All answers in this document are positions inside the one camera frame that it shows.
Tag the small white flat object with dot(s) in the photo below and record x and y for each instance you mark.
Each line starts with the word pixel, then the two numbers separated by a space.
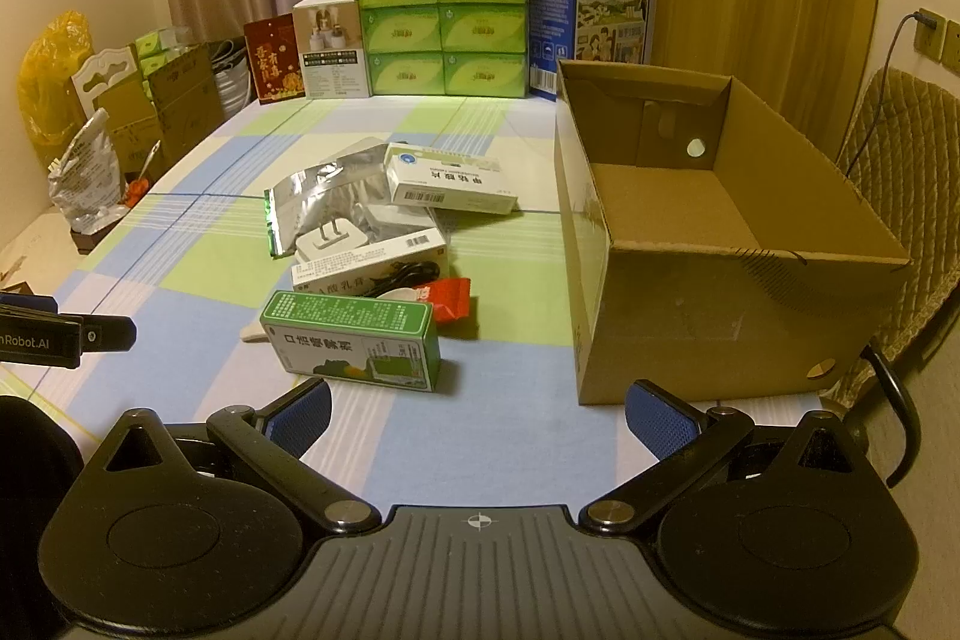
pixel 253 329

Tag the silver foil pouch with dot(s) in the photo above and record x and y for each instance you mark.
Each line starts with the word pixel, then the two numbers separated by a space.
pixel 315 197

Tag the green tissue packs in carton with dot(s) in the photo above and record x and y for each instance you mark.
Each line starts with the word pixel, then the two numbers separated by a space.
pixel 157 48

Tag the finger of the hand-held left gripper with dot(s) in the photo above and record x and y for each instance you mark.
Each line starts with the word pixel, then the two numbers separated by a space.
pixel 109 334
pixel 26 302

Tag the brown cardboard box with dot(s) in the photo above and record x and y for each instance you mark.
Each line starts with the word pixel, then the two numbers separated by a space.
pixel 675 295

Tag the silver snack bag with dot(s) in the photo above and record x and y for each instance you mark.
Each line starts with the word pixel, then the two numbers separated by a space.
pixel 86 175

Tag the brown cardboard carton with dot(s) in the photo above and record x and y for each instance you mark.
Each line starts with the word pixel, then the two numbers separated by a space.
pixel 184 100

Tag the white ointment box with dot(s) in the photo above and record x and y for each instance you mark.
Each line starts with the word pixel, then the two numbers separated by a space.
pixel 349 269

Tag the stack of green tissue packs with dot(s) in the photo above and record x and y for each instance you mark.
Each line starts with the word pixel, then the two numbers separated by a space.
pixel 439 25

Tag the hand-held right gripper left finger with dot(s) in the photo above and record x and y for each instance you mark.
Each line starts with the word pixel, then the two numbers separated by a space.
pixel 309 411

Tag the quilted beige chair cover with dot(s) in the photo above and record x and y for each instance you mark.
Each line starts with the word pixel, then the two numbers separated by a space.
pixel 907 175

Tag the red gift box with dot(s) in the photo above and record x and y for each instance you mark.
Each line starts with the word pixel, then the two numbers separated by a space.
pixel 274 59

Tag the white round container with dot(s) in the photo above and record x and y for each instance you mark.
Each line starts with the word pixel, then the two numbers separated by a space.
pixel 231 78

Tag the white and brown carton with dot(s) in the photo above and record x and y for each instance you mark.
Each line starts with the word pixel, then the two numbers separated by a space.
pixel 112 108

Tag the blue milk carton box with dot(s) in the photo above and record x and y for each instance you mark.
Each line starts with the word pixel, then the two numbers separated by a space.
pixel 600 10

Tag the white product box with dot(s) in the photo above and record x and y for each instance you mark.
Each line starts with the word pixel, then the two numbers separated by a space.
pixel 334 48

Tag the checked cloth covered desktop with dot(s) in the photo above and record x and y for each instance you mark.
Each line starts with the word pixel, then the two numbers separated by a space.
pixel 517 325

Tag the white tablet box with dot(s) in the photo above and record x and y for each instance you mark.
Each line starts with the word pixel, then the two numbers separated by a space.
pixel 450 183

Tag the white square plug night light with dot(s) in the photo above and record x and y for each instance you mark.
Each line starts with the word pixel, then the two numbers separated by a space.
pixel 322 244

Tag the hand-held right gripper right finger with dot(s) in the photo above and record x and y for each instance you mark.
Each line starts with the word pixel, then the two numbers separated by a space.
pixel 660 419

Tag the red snack packet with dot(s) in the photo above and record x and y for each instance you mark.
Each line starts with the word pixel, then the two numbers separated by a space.
pixel 450 299

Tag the black chair frame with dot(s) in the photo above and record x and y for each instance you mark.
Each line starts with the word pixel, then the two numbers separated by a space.
pixel 904 400

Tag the yellow plastic bag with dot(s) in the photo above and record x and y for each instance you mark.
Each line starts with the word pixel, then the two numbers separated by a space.
pixel 52 78

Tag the green medicine box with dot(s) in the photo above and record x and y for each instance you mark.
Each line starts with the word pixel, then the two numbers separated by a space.
pixel 345 325

